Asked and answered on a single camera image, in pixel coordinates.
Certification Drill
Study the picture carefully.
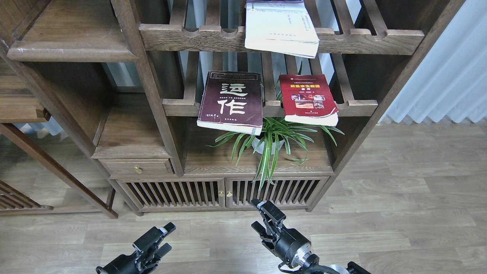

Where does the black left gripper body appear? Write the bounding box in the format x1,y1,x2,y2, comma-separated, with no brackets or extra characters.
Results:
95,244,160,274

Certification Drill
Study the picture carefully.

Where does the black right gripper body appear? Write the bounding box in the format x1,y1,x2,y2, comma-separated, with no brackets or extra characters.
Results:
263,225,311,269

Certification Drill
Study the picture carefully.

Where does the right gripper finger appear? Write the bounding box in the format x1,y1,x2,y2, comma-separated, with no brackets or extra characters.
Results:
250,198,286,228
251,221,271,241

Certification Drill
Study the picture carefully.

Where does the red paperback book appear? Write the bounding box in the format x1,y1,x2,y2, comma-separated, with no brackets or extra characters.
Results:
279,74,339,127

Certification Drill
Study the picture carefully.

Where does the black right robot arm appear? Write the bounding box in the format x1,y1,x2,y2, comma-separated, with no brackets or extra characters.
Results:
250,198,368,274

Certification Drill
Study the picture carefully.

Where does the right slatted cabinet door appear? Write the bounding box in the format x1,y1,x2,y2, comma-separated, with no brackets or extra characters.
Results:
219,177,328,210

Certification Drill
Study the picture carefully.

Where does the white plant pot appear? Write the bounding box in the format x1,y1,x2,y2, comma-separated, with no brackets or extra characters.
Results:
251,135,285,155

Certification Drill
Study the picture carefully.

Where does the green spider plant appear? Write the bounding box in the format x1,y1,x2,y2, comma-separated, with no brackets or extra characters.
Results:
207,61,345,191

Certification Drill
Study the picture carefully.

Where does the wooden drawer with brass knob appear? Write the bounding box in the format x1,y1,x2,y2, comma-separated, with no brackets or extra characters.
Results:
99,158,173,178

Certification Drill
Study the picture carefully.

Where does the dark maroon book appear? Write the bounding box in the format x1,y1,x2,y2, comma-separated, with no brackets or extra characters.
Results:
197,71,263,135

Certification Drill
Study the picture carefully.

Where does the dark wooden bookshelf unit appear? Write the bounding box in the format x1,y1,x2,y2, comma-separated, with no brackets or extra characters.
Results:
1,0,465,215

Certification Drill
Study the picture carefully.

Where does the wooden side furniture left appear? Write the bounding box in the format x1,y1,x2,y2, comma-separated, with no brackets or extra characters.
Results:
0,57,118,219

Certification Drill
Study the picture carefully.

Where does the white paperback book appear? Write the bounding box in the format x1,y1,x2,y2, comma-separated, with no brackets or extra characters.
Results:
245,0,319,58

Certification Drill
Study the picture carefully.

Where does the white pleated curtain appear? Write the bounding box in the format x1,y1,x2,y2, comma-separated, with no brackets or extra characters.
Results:
380,0,487,124

